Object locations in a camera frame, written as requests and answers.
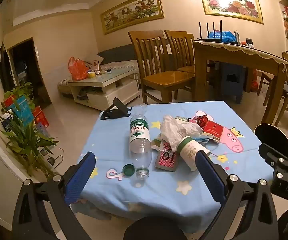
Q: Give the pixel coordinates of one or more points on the blue face mask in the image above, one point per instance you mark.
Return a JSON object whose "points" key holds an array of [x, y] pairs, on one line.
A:
{"points": [[207, 140]]}

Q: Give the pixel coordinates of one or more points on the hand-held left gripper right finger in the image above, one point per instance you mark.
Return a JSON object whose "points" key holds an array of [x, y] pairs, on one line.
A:
{"points": [[212, 177]]}

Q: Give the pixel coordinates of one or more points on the black router with antennas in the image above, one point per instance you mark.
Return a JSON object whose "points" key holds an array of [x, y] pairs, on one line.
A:
{"points": [[208, 39]]}

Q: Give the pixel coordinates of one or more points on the red candy wrapper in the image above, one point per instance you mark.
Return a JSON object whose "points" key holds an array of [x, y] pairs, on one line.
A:
{"points": [[200, 120]]}

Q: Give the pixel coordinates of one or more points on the black television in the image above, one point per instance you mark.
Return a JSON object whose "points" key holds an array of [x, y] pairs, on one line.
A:
{"points": [[5, 67]]}

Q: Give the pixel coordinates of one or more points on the yellow cup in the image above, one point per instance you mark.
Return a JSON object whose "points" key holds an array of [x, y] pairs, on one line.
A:
{"points": [[91, 75]]}

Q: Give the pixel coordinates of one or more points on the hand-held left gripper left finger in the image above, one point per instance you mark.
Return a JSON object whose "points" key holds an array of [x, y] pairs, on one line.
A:
{"points": [[80, 177]]}

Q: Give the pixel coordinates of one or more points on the green bottle cap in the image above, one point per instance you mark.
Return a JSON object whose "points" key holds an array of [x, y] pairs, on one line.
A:
{"points": [[129, 169]]}

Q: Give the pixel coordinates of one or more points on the blue cardboard box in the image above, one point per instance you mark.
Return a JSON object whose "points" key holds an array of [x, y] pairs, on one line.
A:
{"points": [[24, 110]]}

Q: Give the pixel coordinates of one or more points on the blue plastic bag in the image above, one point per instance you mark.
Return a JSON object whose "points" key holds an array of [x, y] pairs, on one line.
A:
{"points": [[223, 37]]}

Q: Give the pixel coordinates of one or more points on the white plastic bag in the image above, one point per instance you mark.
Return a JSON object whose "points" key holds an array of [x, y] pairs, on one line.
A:
{"points": [[173, 130]]}

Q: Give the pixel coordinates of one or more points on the printed paper carton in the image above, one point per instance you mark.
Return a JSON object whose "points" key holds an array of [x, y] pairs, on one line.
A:
{"points": [[97, 65]]}

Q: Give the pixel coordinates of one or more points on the green long leaf plant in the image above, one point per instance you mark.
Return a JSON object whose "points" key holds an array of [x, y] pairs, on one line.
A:
{"points": [[26, 135]]}

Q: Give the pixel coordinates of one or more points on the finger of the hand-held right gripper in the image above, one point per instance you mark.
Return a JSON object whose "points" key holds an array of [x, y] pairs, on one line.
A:
{"points": [[271, 153]]}

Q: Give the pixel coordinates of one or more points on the wooden slat back chair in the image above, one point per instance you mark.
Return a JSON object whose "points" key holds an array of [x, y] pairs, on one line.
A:
{"points": [[166, 76], [178, 40], [287, 60]]}

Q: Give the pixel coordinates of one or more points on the blue plastic stool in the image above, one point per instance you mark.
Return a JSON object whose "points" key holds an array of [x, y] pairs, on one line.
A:
{"points": [[231, 87]]}

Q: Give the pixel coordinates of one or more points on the beige lace table cover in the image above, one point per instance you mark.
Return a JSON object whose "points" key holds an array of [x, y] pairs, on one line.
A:
{"points": [[233, 51]]}

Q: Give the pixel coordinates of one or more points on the dark drinking bottle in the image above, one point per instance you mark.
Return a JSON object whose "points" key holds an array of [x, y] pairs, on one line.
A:
{"points": [[237, 38]]}

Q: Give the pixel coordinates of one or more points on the blue cartoon print tablecloth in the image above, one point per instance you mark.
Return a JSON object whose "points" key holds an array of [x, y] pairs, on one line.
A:
{"points": [[114, 140]]}

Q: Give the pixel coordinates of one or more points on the red cigarette box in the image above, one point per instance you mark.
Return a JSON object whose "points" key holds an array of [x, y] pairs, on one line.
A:
{"points": [[213, 128]]}

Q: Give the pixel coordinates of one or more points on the pothos plant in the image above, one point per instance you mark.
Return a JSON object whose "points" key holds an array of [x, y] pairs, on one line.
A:
{"points": [[24, 87]]}

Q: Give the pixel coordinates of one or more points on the red cardboard box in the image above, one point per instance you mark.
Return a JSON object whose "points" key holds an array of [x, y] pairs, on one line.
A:
{"points": [[41, 117]]}

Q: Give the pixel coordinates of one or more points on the black phone stand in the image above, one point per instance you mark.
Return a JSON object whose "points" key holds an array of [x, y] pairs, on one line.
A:
{"points": [[116, 110]]}

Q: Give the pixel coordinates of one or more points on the dark grey sofa cushion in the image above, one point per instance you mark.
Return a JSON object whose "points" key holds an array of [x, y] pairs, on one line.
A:
{"points": [[116, 53]]}

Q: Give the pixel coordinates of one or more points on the white coffee table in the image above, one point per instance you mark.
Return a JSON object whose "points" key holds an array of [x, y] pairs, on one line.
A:
{"points": [[104, 97]]}

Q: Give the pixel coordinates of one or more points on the orange plastic bag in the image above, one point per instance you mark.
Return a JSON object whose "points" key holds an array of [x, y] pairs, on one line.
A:
{"points": [[77, 70]]}

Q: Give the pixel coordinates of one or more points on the clear plastic bottle green label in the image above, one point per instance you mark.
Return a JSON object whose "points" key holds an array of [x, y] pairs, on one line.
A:
{"points": [[140, 132]]}

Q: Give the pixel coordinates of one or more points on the red plastic bag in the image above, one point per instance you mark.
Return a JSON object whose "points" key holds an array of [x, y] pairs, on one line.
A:
{"points": [[254, 82]]}

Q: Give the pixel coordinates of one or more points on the framed horse painting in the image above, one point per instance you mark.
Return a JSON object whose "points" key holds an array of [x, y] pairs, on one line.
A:
{"points": [[131, 11]]}

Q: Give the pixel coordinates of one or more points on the wooden dining table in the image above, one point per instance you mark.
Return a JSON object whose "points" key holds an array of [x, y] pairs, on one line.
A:
{"points": [[203, 80]]}

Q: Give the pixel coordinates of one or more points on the framed flower painting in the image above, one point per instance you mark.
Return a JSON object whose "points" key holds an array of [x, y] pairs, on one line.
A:
{"points": [[228, 2]]}

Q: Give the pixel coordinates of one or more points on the red playing card pack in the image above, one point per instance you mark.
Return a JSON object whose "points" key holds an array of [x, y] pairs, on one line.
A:
{"points": [[165, 158]]}

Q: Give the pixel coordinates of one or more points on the white paper cup green rim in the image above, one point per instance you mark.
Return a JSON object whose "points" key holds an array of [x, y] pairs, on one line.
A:
{"points": [[188, 152]]}

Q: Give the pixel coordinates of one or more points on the black round disc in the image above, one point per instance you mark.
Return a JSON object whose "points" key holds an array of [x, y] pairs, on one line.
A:
{"points": [[271, 135]]}

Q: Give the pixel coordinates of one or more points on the white green paper packet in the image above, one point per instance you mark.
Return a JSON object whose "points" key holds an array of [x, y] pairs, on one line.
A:
{"points": [[156, 142]]}

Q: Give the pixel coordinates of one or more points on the black round bin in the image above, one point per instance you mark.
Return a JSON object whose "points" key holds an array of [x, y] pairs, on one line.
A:
{"points": [[156, 230]]}

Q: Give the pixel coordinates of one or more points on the patterned packet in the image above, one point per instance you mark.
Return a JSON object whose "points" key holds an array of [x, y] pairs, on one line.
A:
{"points": [[182, 119]]}

